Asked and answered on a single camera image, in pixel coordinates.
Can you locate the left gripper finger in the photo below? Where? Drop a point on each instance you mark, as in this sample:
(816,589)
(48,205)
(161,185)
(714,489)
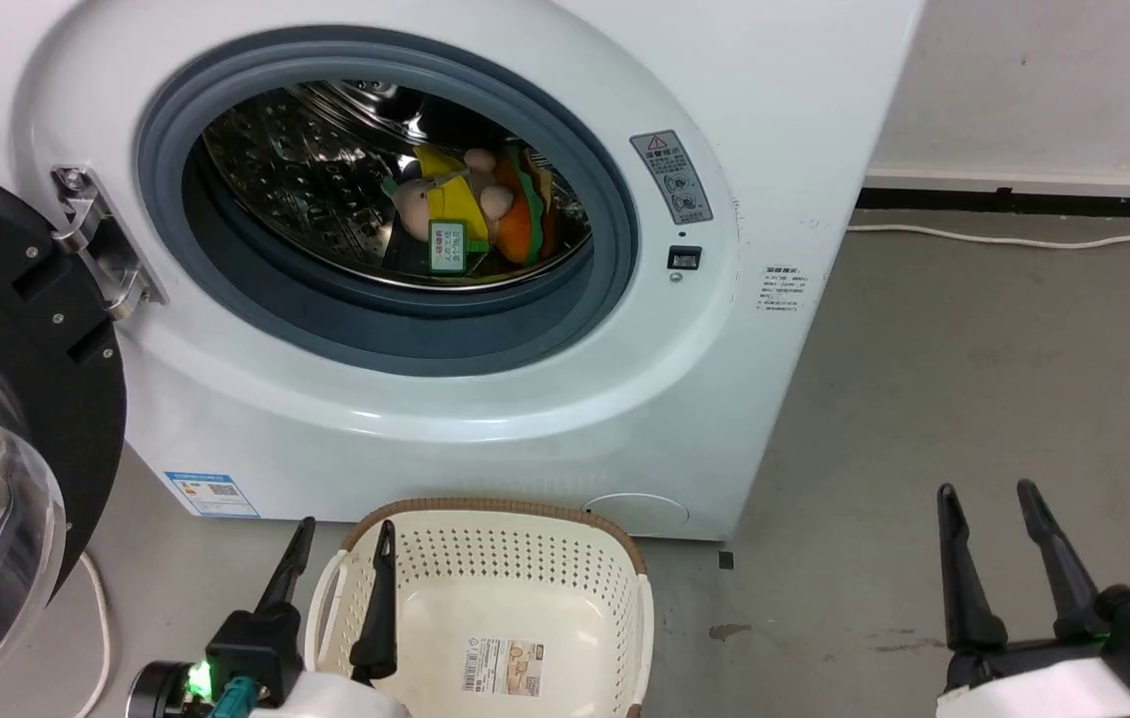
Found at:
(289,568)
(380,608)

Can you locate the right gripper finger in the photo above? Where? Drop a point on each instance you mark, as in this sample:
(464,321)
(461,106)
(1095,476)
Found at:
(965,588)
(1058,563)

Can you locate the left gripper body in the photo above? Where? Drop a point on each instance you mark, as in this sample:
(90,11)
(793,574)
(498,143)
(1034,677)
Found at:
(255,648)

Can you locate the cream perforated laundry basket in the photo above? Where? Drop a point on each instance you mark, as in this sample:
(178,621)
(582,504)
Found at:
(525,573)

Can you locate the white front-load washing machine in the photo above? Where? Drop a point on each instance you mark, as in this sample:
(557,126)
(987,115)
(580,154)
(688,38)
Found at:
(485,439)

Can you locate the beige plush doll yellow clothes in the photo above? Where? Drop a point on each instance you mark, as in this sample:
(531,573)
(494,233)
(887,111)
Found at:
(447,197)

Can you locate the orange and green plush toy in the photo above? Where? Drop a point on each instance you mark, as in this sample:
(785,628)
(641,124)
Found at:
(522,224)

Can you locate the black cylinder with green light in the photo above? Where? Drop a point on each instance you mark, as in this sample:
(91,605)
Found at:
(161,690)

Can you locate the blue energy label sticker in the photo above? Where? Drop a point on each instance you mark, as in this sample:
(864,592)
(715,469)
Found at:
(213,495)

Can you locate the product label with barcode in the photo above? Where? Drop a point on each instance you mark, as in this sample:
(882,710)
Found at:
(503,666)

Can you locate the grey rubber door gasket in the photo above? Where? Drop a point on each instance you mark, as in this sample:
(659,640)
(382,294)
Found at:
(255,309)

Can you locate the round filter cover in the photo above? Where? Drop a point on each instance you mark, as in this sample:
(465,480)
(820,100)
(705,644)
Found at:
(639,514)

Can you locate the black washer door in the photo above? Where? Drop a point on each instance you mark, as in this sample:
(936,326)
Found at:
(46,399)

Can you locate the small white spec label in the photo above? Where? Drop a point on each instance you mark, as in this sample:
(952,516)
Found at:
(782,289)

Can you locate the green hang tag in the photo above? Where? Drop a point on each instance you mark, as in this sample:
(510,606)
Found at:
(447,249)

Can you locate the black baseboard strip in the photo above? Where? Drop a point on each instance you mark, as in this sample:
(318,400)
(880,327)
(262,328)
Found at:
(1023,201)

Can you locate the metal door hinge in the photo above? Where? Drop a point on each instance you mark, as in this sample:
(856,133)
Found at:
(101,244)

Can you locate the stainless steel washer drum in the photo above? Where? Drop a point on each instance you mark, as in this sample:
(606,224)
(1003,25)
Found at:
(295,179)

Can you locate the black door latch socket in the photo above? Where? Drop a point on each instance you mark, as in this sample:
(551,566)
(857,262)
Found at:
(684,258)

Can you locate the grey warning sticker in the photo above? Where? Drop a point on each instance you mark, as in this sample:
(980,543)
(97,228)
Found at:
(672,178)

